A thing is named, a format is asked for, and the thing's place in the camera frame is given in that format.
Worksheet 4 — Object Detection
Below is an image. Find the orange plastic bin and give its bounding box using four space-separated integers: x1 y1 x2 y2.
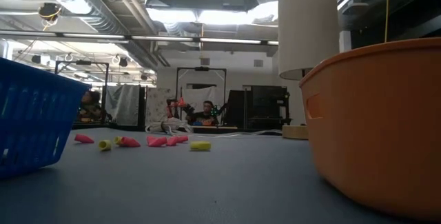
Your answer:
298 37 441 221

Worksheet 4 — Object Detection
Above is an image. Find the blue mesh basket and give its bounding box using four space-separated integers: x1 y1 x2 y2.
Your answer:
0 57 93 179

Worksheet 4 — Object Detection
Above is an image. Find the black cabinet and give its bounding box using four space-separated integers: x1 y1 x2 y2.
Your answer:
225 85 292 131

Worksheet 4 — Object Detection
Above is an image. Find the yellow hanging cord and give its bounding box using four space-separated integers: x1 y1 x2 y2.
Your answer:
384 0 391 43

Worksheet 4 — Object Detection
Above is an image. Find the white lamp wooden base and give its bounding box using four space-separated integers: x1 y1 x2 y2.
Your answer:
277 0 342 141

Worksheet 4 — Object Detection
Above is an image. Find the white sheet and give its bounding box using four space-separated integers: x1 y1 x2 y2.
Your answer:
105 84 141 125
145 88 173 125

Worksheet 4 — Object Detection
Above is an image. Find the black gantry frame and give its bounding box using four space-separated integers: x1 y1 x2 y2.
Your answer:
54 60 110 125
174 66 227 128

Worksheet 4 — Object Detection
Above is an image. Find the ceiling light rail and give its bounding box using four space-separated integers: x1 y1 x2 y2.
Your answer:
0 30 279 46

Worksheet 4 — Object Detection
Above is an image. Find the person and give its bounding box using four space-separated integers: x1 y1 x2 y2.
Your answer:
77 90 113 123
185 99 220 127

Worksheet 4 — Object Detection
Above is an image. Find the white cloth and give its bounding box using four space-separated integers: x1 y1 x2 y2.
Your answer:
181 85 225 114

